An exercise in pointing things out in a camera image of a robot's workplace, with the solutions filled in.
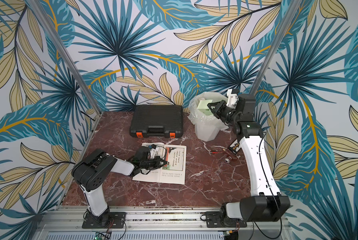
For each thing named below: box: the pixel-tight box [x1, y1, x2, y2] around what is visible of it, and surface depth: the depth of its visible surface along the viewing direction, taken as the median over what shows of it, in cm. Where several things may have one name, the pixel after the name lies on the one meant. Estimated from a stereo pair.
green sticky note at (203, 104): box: [197, 99, 213, 109], surface depth 76 cm
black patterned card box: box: [229, 138, 242, 154], surface depth 102 cm
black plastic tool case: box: [129, 105, 184, 139], surface depth 106 cm
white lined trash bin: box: [187, 91, 229, 142], surface depth 92 cm
